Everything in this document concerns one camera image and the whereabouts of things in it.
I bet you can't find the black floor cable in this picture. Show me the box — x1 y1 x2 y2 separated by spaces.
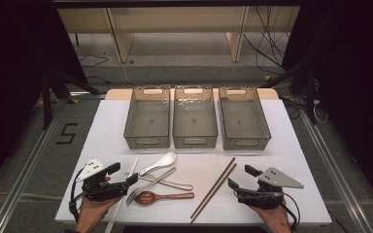
86 76 111 85
78 53 110 68

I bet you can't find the black frame bar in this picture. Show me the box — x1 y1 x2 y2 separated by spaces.
51 0 305 9

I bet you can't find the person's right hand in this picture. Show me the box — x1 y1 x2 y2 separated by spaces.
249 200 292 233

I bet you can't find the beige wooden desk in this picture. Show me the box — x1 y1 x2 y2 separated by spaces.
57 5 302 64

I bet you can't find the white floor cable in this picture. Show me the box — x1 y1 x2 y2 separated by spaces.
119 61 150 86

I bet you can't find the white ceramic spoon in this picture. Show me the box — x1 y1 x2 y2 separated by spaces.
139 151 178 177

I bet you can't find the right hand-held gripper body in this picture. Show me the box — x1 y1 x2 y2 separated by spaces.
236 166 305 210

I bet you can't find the black curtain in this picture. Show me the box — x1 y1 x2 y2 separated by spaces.
281 0 373 208
0 0 88 195

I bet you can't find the metal table knife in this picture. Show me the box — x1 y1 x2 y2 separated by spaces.
138 174 194 191

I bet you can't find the white table cover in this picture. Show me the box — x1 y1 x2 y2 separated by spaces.
54 98 333 226

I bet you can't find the person's left hand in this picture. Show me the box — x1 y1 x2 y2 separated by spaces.
76 195 123 233

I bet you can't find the brown wooden spoon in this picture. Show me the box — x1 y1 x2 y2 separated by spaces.
133 190 195 206

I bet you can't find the aluminium floor rail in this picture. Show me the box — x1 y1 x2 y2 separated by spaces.
299 108 373 233
0 100 64 233

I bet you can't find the bundle of black hanging cables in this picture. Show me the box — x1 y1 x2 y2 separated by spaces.
242 5 292 76

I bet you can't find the silver metal chopstick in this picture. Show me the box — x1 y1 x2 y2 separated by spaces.
106 157 140 233
104 157 138 233

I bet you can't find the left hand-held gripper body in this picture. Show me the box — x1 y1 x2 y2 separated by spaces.
76 158 131 202

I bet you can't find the white looped cable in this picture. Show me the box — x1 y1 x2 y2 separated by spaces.
312 99 328 124

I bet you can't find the clear brown plastic bin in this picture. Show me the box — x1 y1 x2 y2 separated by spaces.
172 84 219 150
123 85 172 150
218 86 272 151

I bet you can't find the black tripod stand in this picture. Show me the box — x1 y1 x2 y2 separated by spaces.
260 61 319 125
40 69 103 130

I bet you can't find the metal fork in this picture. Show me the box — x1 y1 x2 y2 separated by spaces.
124 166 178 207

